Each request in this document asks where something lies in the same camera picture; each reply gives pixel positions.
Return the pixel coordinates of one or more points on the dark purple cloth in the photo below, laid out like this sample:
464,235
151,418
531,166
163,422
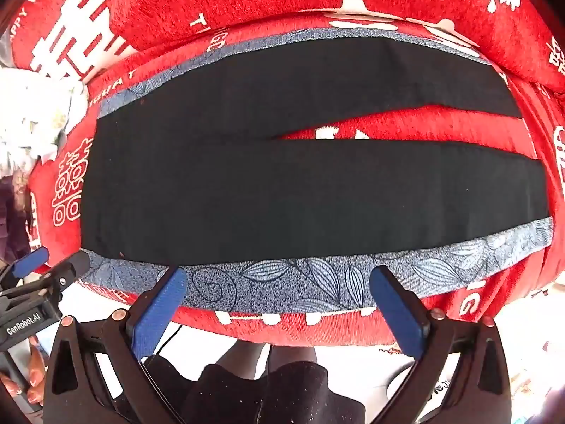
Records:
11,216

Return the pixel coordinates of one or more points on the red printed blanket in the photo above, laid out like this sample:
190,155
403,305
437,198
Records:
331,331

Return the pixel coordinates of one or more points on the person's left hand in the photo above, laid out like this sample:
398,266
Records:
34,369

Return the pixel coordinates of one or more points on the black pants with blue trim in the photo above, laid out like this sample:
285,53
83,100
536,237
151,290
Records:
282,185

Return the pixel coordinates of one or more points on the white floral cloth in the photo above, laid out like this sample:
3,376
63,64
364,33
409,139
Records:
35,110

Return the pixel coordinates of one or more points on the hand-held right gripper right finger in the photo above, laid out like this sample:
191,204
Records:
397,313

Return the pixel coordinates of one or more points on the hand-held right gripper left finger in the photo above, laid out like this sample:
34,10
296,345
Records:
158,313

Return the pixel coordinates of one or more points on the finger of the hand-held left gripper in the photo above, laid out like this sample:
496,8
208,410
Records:
30,263
66,271

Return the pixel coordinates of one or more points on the person's black skirt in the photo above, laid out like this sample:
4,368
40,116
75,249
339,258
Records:
273,393

